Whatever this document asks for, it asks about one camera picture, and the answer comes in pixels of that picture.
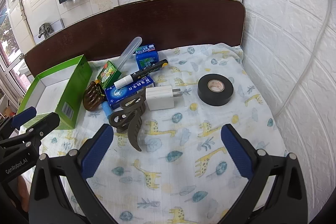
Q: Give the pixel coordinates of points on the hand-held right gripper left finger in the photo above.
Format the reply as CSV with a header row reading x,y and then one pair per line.
x,y
97,153

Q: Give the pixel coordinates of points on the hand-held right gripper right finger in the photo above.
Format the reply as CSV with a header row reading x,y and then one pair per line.
x,y
236,153

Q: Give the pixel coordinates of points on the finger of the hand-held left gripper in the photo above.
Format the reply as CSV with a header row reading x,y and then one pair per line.
x,y
23,115
44,121

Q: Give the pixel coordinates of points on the olive grey hair claw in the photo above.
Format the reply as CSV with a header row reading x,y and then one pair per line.
x,y
134,129

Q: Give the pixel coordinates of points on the green cardboard box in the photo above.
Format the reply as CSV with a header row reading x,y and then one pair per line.
x,y
76,87

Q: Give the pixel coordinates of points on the brown hair claw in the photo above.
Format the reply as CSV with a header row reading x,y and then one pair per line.
x,y
92,100

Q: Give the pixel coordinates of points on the blue medicine box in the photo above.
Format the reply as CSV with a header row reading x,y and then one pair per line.
x,y
123,95

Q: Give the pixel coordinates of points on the black electrical tape roll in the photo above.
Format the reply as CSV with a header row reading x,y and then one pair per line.
x,y
204,92

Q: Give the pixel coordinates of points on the small green printed box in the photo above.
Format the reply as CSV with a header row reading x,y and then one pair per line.
x,y
107,73

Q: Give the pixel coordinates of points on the white charger plug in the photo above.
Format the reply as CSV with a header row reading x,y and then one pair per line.
x,y
160,98

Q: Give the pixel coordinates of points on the black marker with white cap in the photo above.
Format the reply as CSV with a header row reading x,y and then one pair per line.
x,y
147,73

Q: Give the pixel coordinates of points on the blue mint tin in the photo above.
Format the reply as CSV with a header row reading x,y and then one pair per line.
x,y
147,60

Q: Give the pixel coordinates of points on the clear plastic tube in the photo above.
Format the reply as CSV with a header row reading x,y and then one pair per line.
x,y
130,50

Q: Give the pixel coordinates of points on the giraffe printed cloth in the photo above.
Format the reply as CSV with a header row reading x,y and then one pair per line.
x,y
183,161

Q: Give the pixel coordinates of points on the window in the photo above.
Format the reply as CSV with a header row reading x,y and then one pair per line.
x,y
8,56

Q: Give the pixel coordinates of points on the grey green metal fixture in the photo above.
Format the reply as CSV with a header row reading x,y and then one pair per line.
x,y
45,29

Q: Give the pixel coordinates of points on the dark brown wooden headboard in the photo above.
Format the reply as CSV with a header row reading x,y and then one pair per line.
x,y
131,27

